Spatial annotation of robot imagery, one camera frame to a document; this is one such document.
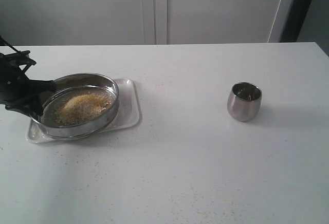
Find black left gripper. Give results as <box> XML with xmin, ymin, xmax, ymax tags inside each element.
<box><xmin>1</xmin><ymin>50</ymin><xmax>56</xmax><ymax>117</ymax></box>

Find round stainless steel sieve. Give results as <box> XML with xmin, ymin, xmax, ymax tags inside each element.
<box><xmin>31</xmin><ymin>73</ymin><xmax>120</xmax><ymax>140</ymax></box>

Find yellow millet grains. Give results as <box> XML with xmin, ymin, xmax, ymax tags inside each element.
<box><xmin>55</xmin><ymin>94</ymin><xmax>115</xmax><ymax>126</ymax></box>

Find stainless steel cup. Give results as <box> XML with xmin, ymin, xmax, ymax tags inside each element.
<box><xmin>227</xmin><ymin>82</ymin><xmax>262</xmax><ymax>122</ymax></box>

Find white cabinet doors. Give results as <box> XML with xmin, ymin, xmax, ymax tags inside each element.
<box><xmin>1</xmin><ymin>0</ymin><xmax>293</xmax><ymax>45</ymax></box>

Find white plastic tray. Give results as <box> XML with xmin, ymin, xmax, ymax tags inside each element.
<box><xmin>26</xmin><ymin>78</ymin><xmax>141</xmax><ymax>143</ymax></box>

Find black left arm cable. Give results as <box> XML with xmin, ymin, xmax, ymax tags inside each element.
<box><xmin>0</xmin><ymin>35</ymin><xmax>20</xmax><ymax>55</ymax></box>

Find dark vertical post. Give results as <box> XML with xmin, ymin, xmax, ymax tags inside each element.
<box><xmin>280</xmin><ymin>0</ymin><xmax>312</xmax><ymax>43</ymax></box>

